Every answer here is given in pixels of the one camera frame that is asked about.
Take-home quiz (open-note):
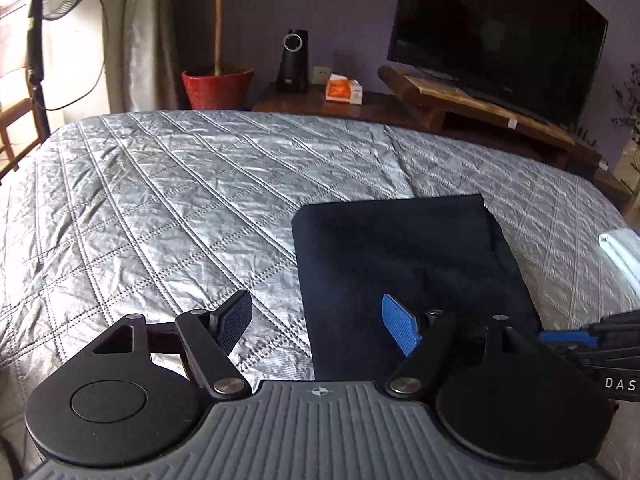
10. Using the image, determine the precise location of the light blue folded cloth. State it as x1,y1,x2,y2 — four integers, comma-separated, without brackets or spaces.
599,228,640,287

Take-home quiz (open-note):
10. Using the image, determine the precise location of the red plant pot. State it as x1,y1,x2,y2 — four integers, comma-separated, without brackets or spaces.
181,64,255,110

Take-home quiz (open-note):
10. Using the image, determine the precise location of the wooden chair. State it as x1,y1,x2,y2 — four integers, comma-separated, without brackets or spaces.
1,98,41,178

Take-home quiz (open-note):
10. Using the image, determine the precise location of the wooden tv stand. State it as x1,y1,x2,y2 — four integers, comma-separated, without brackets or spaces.
254,65,634,214

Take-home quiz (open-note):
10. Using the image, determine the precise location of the dark navy garment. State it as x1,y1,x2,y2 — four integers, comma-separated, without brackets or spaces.
292,194,542,382

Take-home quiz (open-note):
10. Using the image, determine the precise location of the grey quilted bed cover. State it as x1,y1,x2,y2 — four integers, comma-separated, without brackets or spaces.
1,110,639,471

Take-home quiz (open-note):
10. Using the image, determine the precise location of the orange tissue pack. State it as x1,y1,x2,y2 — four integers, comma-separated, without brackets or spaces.
324,74,363,106

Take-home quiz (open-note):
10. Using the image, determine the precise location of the wall power socket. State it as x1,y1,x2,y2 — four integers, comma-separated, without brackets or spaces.
311,66,332,86

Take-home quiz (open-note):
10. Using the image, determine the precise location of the black speaker device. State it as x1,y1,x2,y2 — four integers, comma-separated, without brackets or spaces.
276,29,309,93

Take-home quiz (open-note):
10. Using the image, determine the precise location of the dark purple potted plant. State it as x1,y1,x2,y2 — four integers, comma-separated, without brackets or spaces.
611,62,640,143

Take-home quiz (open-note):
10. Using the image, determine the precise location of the potted tree plant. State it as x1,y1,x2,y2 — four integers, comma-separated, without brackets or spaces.
214,0,224,77

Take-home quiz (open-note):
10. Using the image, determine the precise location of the black television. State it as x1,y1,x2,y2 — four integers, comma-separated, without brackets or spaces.
387,0,608,126

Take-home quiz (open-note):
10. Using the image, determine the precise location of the grey curtain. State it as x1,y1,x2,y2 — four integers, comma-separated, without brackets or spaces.
103,0,188,113

